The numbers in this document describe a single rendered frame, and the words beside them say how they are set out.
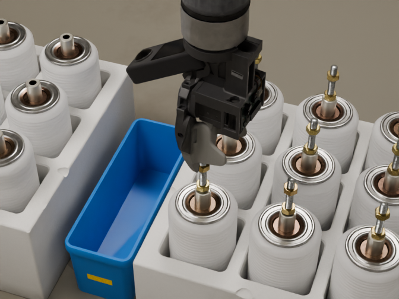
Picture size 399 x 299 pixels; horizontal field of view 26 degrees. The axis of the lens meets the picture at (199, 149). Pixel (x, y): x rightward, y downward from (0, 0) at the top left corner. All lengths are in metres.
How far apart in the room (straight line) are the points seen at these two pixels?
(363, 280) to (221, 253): 0.20
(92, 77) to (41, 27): 0.50
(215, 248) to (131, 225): 0.32
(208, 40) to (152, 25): 0.96
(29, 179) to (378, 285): 0.52
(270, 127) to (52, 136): 0.34
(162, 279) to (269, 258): 0.16
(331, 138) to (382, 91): 0.48
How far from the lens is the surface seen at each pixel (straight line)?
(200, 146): 1.05
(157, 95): 1.71
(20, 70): 1.48
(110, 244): 1.46
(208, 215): 1.17
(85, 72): 1.41
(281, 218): 1.14
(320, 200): 1.23
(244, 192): 1.27
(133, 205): 1.51
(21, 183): 1.28
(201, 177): 1.14
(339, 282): 1.17
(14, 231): 1.28
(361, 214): 1.23
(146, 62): 1.02
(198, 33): 0.93
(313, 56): 1.82
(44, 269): 1.36
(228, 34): 0.93
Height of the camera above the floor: 1.14
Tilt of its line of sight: 46 degrees down
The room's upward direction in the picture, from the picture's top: straight up
